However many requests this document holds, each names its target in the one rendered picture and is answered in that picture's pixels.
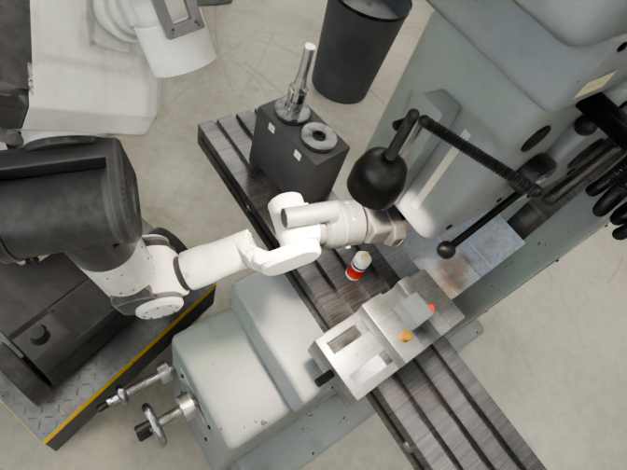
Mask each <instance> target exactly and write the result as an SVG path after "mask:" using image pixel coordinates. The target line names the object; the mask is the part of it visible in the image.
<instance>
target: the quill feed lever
mask: <svg viewBox="0 0 627 470"><path fill-rule="evenodd" d="M557 164H558V163H557V162H556V161H555V160H554V159H553V158H552V157H551V156H550V155H549V154H548V153H539V154H537V155H535V156H534V157H532V158H531V159H529V160H528V161H526V162H525V163H524V165H523V166H521V167H520V168H519V169H518V170H517V171H516V173H519V174H521V175H522V176H524V178H527V180H530V182H533V183H536V185H539V186H540V185H542V184H543V183H544V182H545V181H546V180H547V179H548V178H549V177H550V176H551V175H552V174H553V173H554V172H555V171H556V169H557V167H556V166H557ZM509 186H510V187H511V188H512V189H513V190H514V191H515V192H513V193H512V194H511V195H510V196H508V197H507V198H506V199H505V200H503V201H502V202H500V203H499V204H498V205H497V206H495V207H494V209H492V210H491V211H490V212H489V213H487V214H486V215H485V216H483V217H482V218H481V219H479V220H478V221H477V222H476V223H474V224H473V225H472V226H470V227H469V228H468V229H466V230H465V231H464V232H462V233H461V234H460V235H459V236H457V237H456V238H455V239H454V240H452V241H451V242H449V241H444V242H441V243H439V245H438V247H437V253H438V255H439V257H441V258H443V259H450V258H452V257H453V256H454V255H455V251H456V249H455V247H456V246H458V245H459V244H460V243H462V242H463V241H465V240H466V239H467V238H468V237H470V236H471V235H472V234H474V233H475V232H476V231H477V230H479V229H480V228H482V227H483V226H484V225H485V224H487V223H488V222H489V221H491V220H492V219H493V218H494V217H496V216H497V215H498V214H500V213H501V212H503V211H504V210H505V209H506V208H508V207H509V206H510V205H511V204H512V203H513V202H514V201H516V200H517V199H519V198H520V197H521V196H523V195H526V192H523V190H521V189H520V188H518V187H516V186H515V185H513V184H512V183H509Z"/></svg>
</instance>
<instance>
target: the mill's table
mask: <svg viewBox="0 0 627 470"><path fill-rule="evenodd" d="M257 115H258V107H257V108H255V112H252V111H251V110H246V111H243V112H240V113H237V114H236V117H233V116H232V115H229V116H226V117H220V118H218V119H217V122H215V123H214V121H213V120H209V121H206V122H203V123H199V125H198V145H199V146H200V148H201V149H202V151H203V153H204V154H205V156H206V157H207V158H208V159H209V161H210V162H211V164H212V165H213V167H214V168H215V170H216V172H217V173H218V175H219V176H220V178H221V179H222V181H223V182H224V184H225V185H226V187H227V188H228V190H229V191H230V193H231V195H232V196H233V198H234V199H235V200H236V201H237V203H238V204H239V206H240V207H241V209H242V210H243V212H244V214H245V216H246V217H247V219H248V220H249V222H250V223H251V225H252V226H253V228H254V229H255V231H256V232H257V234H258V236H259V237H260V238H261V239H262V241H263V242H264V244H265V245H266V247H267V248H268V250H269V251H273V250H275V249H278V248H281V246H280V243H279V241H278V238H277V235H276V231H275V228H274V225H273V222H272V218H271V215H270V212H269V209H268V204H269V203H270V201H271V200H272V199H273V198H275V197H276V196H278V195H280V194H283V192H282V191H281V190H280V189H279V188H278V187H277V186H276V185H275V183H274V182H273V181H272V180H271V179H270V178H269V177H268V176H267V175H266V173H264V172H263V171H262V170H261V169H260V168H259V167H258V166H257V164H256V163H255V162H254V161H253V160H252V159H251V158H250V151H251V145H252V141H253V135H254V130H255V126H256V120H257ZM320 248H321V254H320V255H319V257H318V258H317V259H316V260H315V261H313V262H311V263H309V264H306V265H304V266H301V267H298V268H296V269H293V270H290V271H287V272H284V274H285V276H286V278H287V279H288V280H289V281H290V283H291V284H292V286H293V287H294V289H295V290H296V292H297V293H298V295H299V296H300V298H301V300H302V301H303V303H304V304H305V306H306V307H307V309H308V310H309V312H310V314H311V315H312V317H313V318H314V319H315V321H316V322H317V324H318V325H319V327H320V328H321V330H322V331H323V333H326V332H327V331H328V330H329V329H331V328H332V327H334V326H336V325H338V324H339V323H341V322H342V321H344V320H345V319H347V318H348V317H350V316H351V315H353V314H355V313H356V312H357V311H358V310H359V308H360V307H361V306H362V305H363V304H365V303H366V302H368V301H369V300H371V299H372V298H374V297H376V296H378V295H379V294H382V295H384V294H385V293H387V292H388V291H390V290H392V288H393V287H394V286H395V285H396V284H397V282H399V281H400V280H401V279H400V278H399V277H398V275H397V274H396V272H395V271H394V270H393V269H392V267H391V266H390V265H389V263H388V262H387V261H386V259H385V258H384V257H383V255H382V254H381V253H380V251H379V250H378V249H377V247H376V246H375V245H374V243H364V241H363V242H362V243H360V244H356V245H351V247H350V248H347V249H345V247H341V248H336V249H330V250H325V249H323V248H322V247H321V246H320ZM359 251H364V252H369V255H370V257H371V262H370V264H369V266H368V267H367V269H366V270H365V272H364V273H363V274H362V276H361V277H360V278H359V280H357V281H351V280H349V279H348V278H347V276H346V274H345V272H346V270H347V268H348V266H349V265H350V263H351V261H352V260H353V258H354V257H355V255H356V253H357V252H359ZM366 397H367V399H368V400H369V402H370V403H371V405H372V406H373V408H374V409H375V411H376V413H377V414H378V416H379V417H380V419H381V420H382V422H383V424H384V425H385V427H386V428H387V430H388V431H389V433H390V434H391V436H392V437H393V438H394V439H395V441H396V442H397V444H398V446H399V447H400V449H401V450H402V452H403V453H404V455H405V456H406V458H407V459H408V461H409V462H410V464H411V466H412V467H413V469H414V470H547V468H546V467H545V466H544V465H543V463H542V462H541V461H540V460H539V459H538V458H537V456H536V455H535V454H534V452H533V451H532V450H531V448H530V447H529V446H528V444H527V443H526V442H525V441H524V439H523V438H522V436H521V435H520V434H519V432H518V431H517V430H516V429H515V427H514V426H513V425H512V423H511V422H510V421H509V419H508V418H507V416H506V415H505V414H504V413H503V411H502V410H501V409H500V407H499V406H498V405H497V403H496V402H495V401H494V399H493V398H492V397H491V396H490V395H489V394H488V392H487V391H486V390H485V389H484V387H483V386H482V385H481V383H480V382H479V380H478V379H477V378H476V376H475V375H474V374H473V373H472V371H471V370H470V369H469V367H468V366H467V364H466V363H465V362H464V361H463V359H462V358H461V357H460V355H459V354H458V353H457V351H456V350H455V349H454V348H453V346H452V345H451V343H450V342H449V341H448V340H447V339H446V338H445V336H444V335H443V336H441V337H440V338H439V339H437V340H436V341H434V342H433V343H432V344H430V345H429V346H428V347H427V348H425V349H424V350H423V351H422V352H420V353H419V354H418V355H416V356H415V357H414V358H413V359H411V360H410V361H409V362H408V363H407V364H406V365H404V366H403V367H401V368H400V369H399V370H397V371H396V372H395V373H394V374H392V375H391V376H390V377H389V378H387V379H386V380H384V381H383V382H382V383H381V384H379V385H378V386H377V387H375V388H374V389H373V390H372V391H370V392H369V393H368V394H366Z"/></svg>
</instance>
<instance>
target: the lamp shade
mask: <svg viewBox="0 0 627 470"><path fill-rule="evenodd" d="M387 149H388V148H386V147H381V146H377V147H373V148H371V149H369V150H368V151H367V152H366V153H365V154H363V155H362V156H361V157H360V158H359V159H357V160H356V162H355V164H354V166H353V168H352V170H351V171H350V173H349V176H348V178H347V188H348V191H349V193H350V195H351V196H352V197H353V199H354V200H355V201H356V202H358V203H359V204H361V205H362V206H364V207H367V208H369V209H372V210H384V209H387V208H389V207H391V206H392V205H393V204H394V203H395V202H396V200H397V198H398V197H399V195H400V194H401V192H402V191H403V189H404V187H405V184H406V177H407V164H406V162H405V160H404V159H403V158H402V157H401V156H400V155H399V154H397V156H396V158H395V160H388V159H386V157H385V156H384V154H385V153H386V151H387Z"/></svg>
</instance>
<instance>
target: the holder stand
mask: <svg viewBox="0 0 627 470"><path fill-rule="evenodd" d="M285 102H286V96H283V97H281V98H278V99H276V100H273V101H271V102H268V103H266V104H263V105H260V106H259V107H258V115H257V120H256V126H255V130H254V135H253V141H252V145H251V151H250V158H251V159H252V160H253V161H254V162H255V163H256V164H257V166H258V167H259V168H260V169H261V170H262V171H263V172H264V173H266V175H267V176H268V177H269V178H270V179H271V180H272V181H273V182H274V183H275V185H276V186H277V187H278V188H279V189H280V190H281V191H282V192H283V193H286V192H296V193H299V194H300V195H301V196H302V199H303V201H304V203H307V202H308V203H309V204H312V203H313V202H315V201H317V200H319V199H321V198H323V197H324V196H326V195H327V194H328V193H330V192H331V189H332V188H333V186H334V184H335V181H336V179H337V177H338V175H339V172H340V170H341V167H342V164H343V163H344V161H345V159H346V156H347V154H348V152H349V150H350V146H349V145H348V144H346V143H345V142H344V141H343V140H342V138H341V137H340V136H339V135H338V134H337V133H336V132H335V131H333V130H332V129H331V128H330V127H329V126H328V124H327V123H326V122H325V121H324V120H323V119H322V118H320V117H319V116H318V115H317V114H316V113H315V112H314V111H313V109H312V108H311V107H310V106H309V105H308V104H306V103H305V105H304V107H303V111H302V114H301V115H299V116H296V117H293V116H290V115H289V114H287V113H286V111H285V110H284V106H285Z"/></svg>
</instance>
